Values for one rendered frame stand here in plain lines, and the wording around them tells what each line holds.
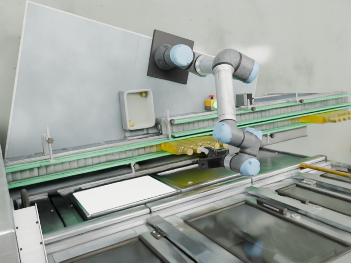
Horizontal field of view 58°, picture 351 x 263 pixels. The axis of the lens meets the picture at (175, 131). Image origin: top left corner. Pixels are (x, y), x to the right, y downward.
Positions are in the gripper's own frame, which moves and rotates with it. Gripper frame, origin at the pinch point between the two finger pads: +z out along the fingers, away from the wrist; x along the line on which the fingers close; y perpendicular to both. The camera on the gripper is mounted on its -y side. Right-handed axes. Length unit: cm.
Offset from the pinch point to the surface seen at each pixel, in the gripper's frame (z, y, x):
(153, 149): 37.1, -7.8, -1.6
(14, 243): -88, -84, 22
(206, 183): -6.9, -2.2, -12.5
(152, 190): 2.1, -26.4, -12.1
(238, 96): 47, 67, 20
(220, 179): -6.9, 5.9, -12.7
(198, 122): 37.2, 24.8, 8.9
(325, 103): 37, 149, 6
